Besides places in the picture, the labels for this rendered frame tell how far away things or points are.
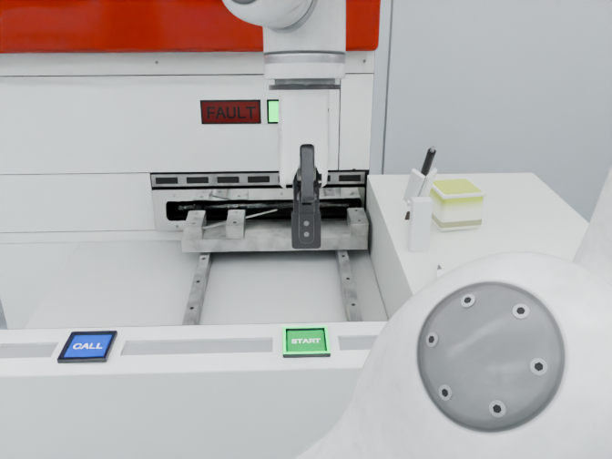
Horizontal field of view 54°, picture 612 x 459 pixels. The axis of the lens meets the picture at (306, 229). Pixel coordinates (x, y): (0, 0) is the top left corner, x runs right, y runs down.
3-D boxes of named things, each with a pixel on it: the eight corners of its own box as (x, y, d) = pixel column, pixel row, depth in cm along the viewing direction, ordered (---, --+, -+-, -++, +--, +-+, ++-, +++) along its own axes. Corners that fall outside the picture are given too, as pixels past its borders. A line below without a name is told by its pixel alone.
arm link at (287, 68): (265, 57, 67) (265, 85, 67) (262, 52, 58) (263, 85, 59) (341, 56, 67) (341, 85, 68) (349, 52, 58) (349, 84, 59)
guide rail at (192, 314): (206, 245, 129) (205, 232, 127) (215, 245, 129) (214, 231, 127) (166, 408, 84) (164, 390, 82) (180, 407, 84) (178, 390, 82)
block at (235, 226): (229, 222, 125) (228, 209, 124) (245, 221, 125) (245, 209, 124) (226, 239, 118) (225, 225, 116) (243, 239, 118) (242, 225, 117)
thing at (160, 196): (158, 229, 130) (152, 187, 126) (362, 225, 131) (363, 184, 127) (156, 232, 128) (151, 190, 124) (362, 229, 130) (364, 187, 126)
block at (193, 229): (189, 222, 125) (188, 209, 123) (207, 222, 125) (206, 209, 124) (184, 239, 117) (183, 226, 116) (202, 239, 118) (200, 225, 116)
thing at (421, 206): (400, 236, 99) (405, 158, 94) (423, 235, 100) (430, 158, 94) (406, 252, 94) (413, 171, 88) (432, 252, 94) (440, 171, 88)
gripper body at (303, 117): (269, 76, 68) (271, 177, 70) (267, 75, 58) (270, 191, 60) (336, 76, 68) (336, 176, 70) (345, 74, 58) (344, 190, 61)
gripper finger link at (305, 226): (290, 187, 65) (291, 247, 67) (290, 192, 62) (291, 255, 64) (320, 187, 65) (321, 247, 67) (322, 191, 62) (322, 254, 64)
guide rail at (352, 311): (332, 242, 130) (333, 229, 128) (342, 242, 130) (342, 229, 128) (362, 402, 84) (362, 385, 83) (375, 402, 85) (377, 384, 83)
